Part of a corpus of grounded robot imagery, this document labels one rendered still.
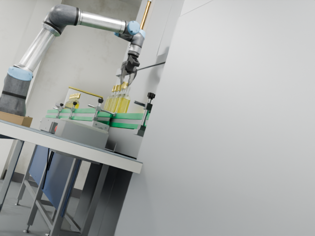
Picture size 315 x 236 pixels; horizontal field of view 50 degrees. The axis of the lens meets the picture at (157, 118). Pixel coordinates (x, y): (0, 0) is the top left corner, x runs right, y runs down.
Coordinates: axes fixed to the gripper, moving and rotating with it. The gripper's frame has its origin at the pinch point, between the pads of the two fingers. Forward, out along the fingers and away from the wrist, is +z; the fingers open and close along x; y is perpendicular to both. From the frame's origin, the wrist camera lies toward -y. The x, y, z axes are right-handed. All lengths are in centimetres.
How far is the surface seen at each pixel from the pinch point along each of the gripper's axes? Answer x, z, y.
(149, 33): -15, -46, 27
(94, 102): -43, -10, 223
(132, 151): 5, 38, -53
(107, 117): 5.7, 23.5, -3.8
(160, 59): -13.1, -19.7, -10.4
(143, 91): -12.2, 0.7, -1.6
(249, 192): 21, 41, -147
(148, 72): -12.2, -12.1, -0.6
